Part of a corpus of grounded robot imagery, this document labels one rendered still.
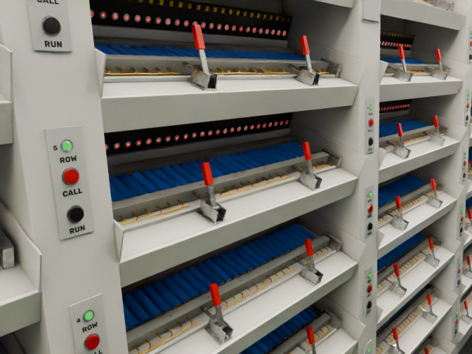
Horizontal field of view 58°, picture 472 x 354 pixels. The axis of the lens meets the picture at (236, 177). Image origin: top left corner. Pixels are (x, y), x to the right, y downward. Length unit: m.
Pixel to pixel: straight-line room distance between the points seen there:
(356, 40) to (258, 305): 0.58
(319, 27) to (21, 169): 0.73
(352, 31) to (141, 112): 0.56
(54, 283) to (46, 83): 0.22
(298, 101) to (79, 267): 0.48
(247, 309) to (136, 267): 0.29
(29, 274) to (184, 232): 0.21
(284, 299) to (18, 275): 0.50
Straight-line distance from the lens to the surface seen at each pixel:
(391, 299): 1.32
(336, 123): 1.00
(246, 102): 0.68
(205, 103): 0.62
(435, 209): 1.50
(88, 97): 0.51
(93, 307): 0.55
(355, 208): 1.01
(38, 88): 0.49
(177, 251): 0.62
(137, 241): 0.59
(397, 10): 1.17
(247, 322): 0.78
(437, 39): 1.65
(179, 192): 0.67
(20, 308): 0.52
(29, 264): 0.52
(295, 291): 0.88
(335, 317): 1.12
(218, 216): 0.67
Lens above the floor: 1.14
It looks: 11 degrees down
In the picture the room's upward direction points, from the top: 3 degrees counter-clockwise
